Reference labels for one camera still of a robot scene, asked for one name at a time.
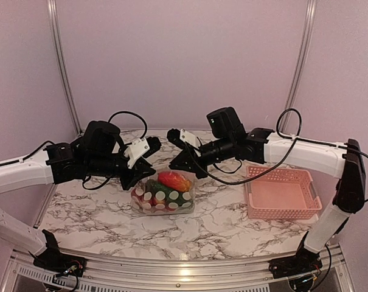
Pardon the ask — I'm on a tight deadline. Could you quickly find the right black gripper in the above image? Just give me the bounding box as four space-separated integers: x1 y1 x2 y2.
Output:
168 135 235 179

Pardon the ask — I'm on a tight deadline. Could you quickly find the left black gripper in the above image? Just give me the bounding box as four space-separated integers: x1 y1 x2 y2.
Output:
86 145 156 190

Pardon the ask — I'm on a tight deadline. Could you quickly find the red orange fake mango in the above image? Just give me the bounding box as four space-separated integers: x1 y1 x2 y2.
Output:
158 171 192 192

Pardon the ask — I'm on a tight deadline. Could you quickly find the clear zip top bag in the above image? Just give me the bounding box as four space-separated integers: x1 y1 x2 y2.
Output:
131 167 196 216

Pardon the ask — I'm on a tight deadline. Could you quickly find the green fake cucumber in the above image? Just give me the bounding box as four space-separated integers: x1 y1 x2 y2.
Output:
145 179 194 212

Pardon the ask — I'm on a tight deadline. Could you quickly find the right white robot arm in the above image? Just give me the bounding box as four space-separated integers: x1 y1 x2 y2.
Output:
167 107 367 273

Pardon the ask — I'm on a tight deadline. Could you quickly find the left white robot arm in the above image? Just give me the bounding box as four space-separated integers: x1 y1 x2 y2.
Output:
0 121 161 271

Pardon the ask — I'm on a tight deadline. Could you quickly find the pink plastic basket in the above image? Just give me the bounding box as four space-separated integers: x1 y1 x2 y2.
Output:
245 168 322 221

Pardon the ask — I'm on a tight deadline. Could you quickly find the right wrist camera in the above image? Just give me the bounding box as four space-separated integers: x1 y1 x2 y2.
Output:
167 128 201 150

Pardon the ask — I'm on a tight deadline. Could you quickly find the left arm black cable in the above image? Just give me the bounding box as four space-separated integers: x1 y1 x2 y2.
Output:
82 111 148 191

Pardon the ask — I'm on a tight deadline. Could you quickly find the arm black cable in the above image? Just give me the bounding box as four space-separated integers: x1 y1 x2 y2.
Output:
82 111 148 191
183 108 368 186

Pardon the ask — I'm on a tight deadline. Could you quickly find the front aluminium rail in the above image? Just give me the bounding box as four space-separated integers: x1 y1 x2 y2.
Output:
7 243 347 292

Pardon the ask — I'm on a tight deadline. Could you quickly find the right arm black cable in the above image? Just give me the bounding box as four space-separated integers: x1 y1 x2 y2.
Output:
183 108 368 186

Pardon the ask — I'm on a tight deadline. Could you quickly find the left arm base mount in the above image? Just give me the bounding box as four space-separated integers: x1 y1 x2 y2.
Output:
30 229 86 277

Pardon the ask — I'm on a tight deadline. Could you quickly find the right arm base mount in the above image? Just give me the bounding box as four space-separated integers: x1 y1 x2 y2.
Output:
269 243 322 279

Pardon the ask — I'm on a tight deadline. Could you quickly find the left aluminium frame post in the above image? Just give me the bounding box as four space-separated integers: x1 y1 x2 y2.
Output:
47 0 83 136

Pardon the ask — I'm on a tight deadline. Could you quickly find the aluminium frame post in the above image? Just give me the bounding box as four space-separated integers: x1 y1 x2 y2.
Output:
47 0 83 136
283 0 318 115

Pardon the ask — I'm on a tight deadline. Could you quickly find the right aluminium frame post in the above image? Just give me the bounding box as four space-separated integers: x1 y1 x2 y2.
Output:
283 0 318 115

